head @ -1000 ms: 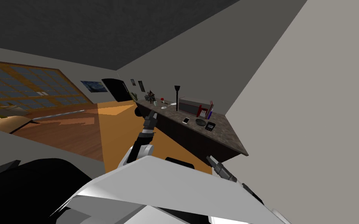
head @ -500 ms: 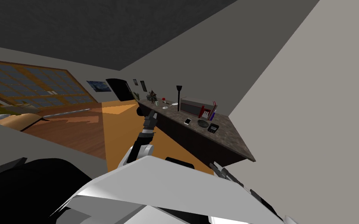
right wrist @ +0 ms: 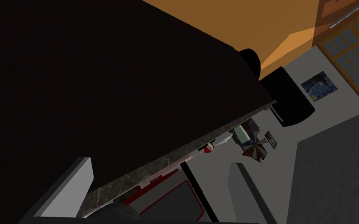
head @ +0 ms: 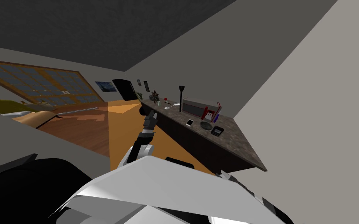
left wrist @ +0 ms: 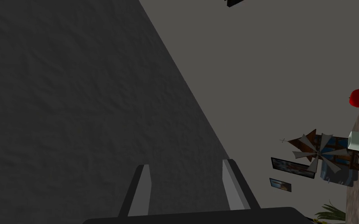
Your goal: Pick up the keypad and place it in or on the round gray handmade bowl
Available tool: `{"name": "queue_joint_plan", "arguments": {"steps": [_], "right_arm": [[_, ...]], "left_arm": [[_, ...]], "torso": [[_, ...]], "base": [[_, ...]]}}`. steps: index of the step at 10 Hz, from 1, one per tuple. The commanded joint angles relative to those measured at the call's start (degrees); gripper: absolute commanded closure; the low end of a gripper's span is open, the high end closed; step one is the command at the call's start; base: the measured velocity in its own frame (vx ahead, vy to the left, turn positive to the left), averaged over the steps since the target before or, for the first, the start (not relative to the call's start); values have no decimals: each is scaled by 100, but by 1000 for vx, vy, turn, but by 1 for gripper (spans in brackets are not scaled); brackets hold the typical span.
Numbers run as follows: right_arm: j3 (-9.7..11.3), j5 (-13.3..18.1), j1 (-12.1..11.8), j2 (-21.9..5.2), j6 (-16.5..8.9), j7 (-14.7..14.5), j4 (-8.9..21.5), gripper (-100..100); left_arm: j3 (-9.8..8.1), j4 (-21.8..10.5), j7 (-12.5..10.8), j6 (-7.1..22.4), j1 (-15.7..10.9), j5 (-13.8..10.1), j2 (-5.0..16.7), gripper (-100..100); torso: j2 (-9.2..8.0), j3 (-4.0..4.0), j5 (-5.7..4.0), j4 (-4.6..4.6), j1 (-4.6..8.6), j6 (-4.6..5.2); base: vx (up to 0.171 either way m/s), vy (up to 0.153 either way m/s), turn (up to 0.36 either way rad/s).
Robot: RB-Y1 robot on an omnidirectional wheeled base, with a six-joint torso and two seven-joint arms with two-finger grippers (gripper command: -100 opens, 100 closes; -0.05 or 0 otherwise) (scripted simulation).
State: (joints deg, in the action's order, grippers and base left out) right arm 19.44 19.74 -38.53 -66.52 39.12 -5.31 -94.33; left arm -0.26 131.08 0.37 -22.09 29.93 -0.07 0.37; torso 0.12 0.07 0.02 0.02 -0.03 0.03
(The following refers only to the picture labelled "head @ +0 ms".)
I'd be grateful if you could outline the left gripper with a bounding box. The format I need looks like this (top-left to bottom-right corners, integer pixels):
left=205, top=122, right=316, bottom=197
left=142, top=110, right=158, bottom=133

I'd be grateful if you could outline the dark potted plant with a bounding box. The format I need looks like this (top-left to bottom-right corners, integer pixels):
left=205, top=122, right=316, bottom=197
left=149, top=90, right=160, bottom=105

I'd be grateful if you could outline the black tall lamp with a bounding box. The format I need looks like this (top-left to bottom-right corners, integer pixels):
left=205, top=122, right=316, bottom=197
left=178, top=86, right=186, bottom=113

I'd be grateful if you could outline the black door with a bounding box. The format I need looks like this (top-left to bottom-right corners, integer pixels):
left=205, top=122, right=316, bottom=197
left=111, top=79, right=138, bottom=102

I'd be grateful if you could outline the grey and red box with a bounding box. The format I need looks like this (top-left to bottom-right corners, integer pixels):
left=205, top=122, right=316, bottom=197
left=181, top=97, right=223, bottom=121

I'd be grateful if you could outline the black calculator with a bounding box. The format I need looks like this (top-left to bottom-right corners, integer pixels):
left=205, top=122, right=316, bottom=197
left=210, top=126, right=225, bottom=137

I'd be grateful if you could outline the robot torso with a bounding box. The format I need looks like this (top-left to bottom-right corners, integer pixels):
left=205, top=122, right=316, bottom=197
left=50, top=155, right=280, bottom=224

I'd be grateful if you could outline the dark cabinet with marble top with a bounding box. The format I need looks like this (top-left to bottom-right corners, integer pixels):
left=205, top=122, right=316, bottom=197
left=139, top=99, right=268, bottom=175

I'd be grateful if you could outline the wooden framed window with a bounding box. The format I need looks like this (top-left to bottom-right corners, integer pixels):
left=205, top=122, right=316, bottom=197
left=0, top=58, right=106, bottom=109

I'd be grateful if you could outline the blue wall picture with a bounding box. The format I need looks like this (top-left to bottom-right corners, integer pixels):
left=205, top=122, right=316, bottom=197
left=95, top=81, right=118, bottom=93

